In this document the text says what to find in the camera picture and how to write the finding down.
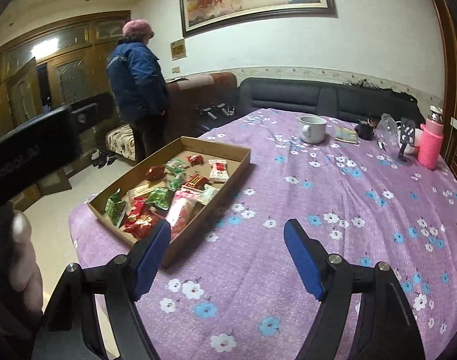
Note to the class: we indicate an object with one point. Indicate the pink knitted thermos bottle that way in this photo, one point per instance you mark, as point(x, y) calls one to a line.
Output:
point(431, 138)

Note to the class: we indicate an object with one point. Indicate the purple floral tablecloth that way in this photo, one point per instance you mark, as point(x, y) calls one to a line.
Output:
point(237, 294)

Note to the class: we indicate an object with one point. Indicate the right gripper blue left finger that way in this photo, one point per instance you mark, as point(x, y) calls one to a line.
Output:
point(145, 258)

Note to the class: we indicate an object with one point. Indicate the person in blue jacket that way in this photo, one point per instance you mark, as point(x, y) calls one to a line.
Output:
point(139, 88)

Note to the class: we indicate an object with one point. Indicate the black round cup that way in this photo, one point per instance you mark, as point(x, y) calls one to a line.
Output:
point(365, 129)

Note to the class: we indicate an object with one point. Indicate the brown armchair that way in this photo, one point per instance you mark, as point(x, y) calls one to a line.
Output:
point(195, 103)

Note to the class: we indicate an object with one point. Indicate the green snack bag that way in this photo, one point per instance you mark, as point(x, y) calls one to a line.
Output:
point(115, 208)

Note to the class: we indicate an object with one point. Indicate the dark red snack bag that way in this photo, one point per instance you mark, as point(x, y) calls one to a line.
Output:
point(141, 219)

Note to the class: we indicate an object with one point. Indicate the red white snack packet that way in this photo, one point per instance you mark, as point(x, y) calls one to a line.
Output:
point(219, 172)

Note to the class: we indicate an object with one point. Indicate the clear plastic cup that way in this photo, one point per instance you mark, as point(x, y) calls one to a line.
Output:
point(387, 132)

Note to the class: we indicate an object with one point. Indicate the small red snack packet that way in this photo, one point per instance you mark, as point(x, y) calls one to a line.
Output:
point(195, 160)

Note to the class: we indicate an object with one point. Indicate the black phone stand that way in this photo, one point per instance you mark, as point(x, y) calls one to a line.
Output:
point(407, 136)

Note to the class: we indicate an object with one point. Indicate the clear green nut packet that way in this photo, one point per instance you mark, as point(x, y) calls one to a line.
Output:
point(176, 166)

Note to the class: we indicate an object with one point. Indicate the green notebook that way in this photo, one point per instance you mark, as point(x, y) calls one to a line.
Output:
point(346, 135)

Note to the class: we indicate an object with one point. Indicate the white snack pouch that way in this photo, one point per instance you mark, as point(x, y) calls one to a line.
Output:
point(208, 193)

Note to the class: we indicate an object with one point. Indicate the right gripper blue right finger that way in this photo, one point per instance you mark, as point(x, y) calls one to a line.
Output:
point(309, 257)

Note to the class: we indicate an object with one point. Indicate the brown cardboard box tray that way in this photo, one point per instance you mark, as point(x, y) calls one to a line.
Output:
point(150, 180)

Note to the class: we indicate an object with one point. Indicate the white ceramic mug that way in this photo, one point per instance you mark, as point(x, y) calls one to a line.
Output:
point(312, 129)

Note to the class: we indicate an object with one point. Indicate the long red snack bar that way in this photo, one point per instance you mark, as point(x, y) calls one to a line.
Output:
point(196, 182)

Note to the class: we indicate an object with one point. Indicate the small pink candy packet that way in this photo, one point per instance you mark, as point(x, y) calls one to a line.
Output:
point(179, 213)

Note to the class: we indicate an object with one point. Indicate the black leather sofa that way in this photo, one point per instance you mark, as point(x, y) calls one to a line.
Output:
point(349, 103)

